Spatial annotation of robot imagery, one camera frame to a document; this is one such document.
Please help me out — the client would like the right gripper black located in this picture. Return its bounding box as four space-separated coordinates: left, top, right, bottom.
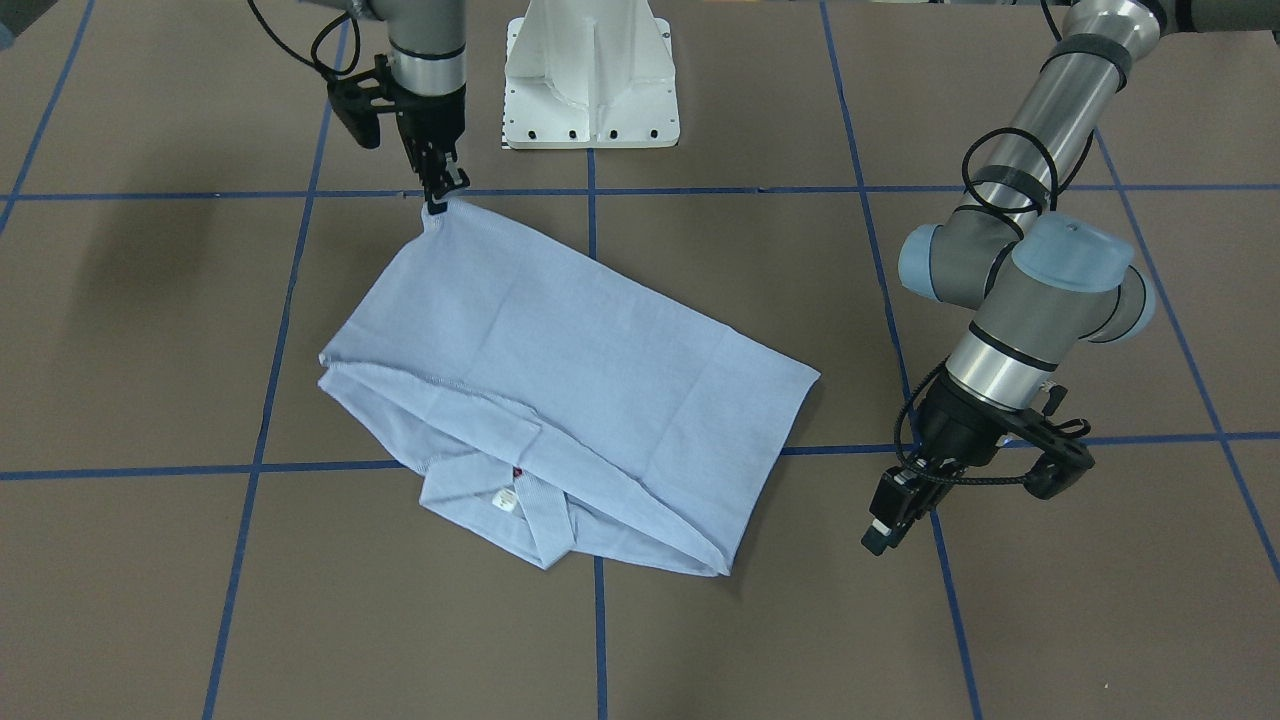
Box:
328 54 468 217

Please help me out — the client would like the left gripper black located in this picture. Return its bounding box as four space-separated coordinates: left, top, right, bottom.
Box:
860 378 1094 557

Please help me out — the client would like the light blue striped shirt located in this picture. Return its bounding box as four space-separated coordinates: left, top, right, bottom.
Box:
319 201 819 577

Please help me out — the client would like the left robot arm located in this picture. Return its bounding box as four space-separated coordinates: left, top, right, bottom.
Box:
861 1 1277 556

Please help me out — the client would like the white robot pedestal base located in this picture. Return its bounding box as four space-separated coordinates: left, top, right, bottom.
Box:
502 1 682 151

